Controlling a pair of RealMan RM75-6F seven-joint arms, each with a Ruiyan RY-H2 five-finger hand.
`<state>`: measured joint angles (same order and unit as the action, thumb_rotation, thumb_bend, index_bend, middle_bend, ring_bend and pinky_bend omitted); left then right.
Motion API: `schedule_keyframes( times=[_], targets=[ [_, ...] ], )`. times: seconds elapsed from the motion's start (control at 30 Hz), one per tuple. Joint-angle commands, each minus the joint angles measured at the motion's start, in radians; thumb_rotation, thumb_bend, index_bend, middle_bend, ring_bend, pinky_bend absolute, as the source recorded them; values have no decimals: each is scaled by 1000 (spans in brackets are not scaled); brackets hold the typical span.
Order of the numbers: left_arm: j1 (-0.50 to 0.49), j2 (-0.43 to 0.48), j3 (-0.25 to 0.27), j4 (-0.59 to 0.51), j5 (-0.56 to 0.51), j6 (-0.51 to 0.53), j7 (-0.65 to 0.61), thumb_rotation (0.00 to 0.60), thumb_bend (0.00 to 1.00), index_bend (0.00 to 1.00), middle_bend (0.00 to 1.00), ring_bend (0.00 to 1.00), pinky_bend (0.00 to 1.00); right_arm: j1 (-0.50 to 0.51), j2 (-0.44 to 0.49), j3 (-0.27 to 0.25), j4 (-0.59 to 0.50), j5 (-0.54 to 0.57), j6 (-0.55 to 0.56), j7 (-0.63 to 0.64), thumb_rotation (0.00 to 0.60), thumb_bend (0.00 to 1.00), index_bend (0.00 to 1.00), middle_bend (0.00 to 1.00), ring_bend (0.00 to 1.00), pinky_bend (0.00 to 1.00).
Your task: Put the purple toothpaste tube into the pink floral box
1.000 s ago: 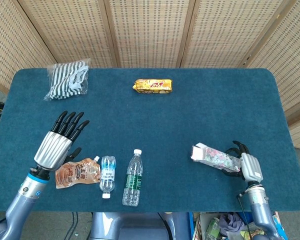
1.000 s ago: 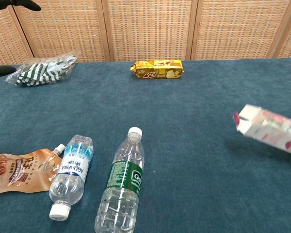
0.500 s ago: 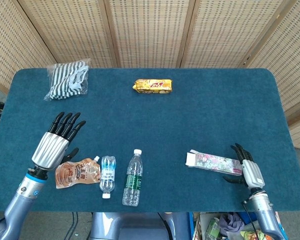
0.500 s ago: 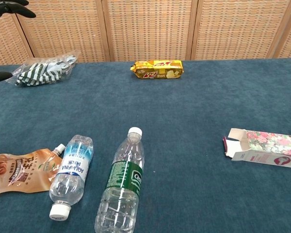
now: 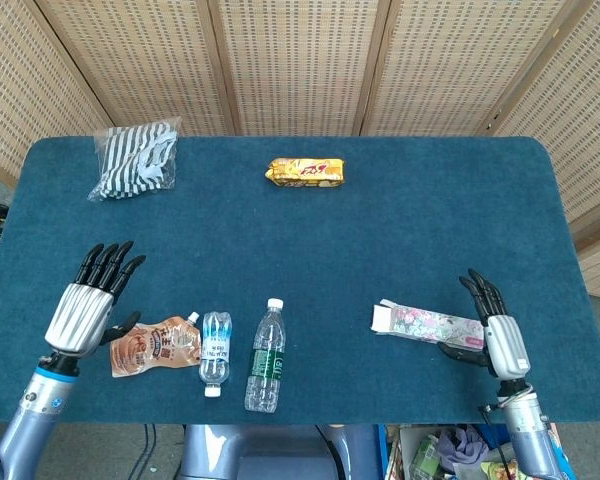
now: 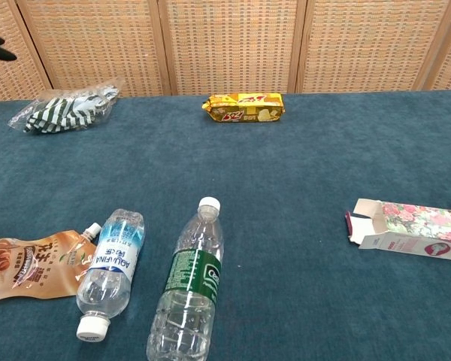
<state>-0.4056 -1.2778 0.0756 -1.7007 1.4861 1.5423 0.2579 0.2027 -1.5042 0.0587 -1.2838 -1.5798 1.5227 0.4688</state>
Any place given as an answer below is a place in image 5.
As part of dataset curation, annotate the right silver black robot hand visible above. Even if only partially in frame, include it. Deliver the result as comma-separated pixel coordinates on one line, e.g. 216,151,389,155
437,268,531,380

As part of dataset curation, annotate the colourful snack bag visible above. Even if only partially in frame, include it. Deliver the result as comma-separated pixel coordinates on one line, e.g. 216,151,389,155
481,459,521,480

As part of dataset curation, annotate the green label water bottle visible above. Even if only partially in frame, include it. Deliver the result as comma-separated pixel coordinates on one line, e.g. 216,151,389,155
243,298,287,414

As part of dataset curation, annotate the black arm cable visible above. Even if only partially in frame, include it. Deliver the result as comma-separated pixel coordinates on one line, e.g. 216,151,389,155
477,405,514,474

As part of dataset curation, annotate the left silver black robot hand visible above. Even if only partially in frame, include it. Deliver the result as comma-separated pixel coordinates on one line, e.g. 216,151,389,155
44,240,147,358

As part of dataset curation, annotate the wicker folding screen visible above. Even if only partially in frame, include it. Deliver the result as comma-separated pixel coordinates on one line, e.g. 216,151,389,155
0,0,600,301

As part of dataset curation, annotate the grey-blue robot torso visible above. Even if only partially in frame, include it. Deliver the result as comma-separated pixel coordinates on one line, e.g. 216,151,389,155
177,423,386,480

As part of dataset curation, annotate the striped cloth in plastic bag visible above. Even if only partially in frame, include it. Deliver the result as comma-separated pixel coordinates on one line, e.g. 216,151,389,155
86,116,183,203

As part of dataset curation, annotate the teal table cloth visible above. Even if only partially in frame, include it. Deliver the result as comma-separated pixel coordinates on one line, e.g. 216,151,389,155
0,135,600,426

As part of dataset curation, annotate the brown spout pouch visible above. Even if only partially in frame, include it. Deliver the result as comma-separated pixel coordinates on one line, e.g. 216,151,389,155
111,311,202,379

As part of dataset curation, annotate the floral pink box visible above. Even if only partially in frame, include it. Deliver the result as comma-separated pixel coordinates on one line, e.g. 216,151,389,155
369,298,486,350

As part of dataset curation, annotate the blue label water bottle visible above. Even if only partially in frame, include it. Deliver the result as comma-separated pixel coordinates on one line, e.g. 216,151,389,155
198,310,233,399

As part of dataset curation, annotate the yellow biscuit pack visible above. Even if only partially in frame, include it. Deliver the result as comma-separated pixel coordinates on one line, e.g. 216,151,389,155
264,157,346,189

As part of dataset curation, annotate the green plastic bottle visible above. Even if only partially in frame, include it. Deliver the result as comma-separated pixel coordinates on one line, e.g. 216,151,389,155
410,434,441,479

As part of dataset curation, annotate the purple crumpled cloth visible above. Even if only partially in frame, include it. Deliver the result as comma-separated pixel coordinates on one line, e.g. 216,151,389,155
437,425,490,474

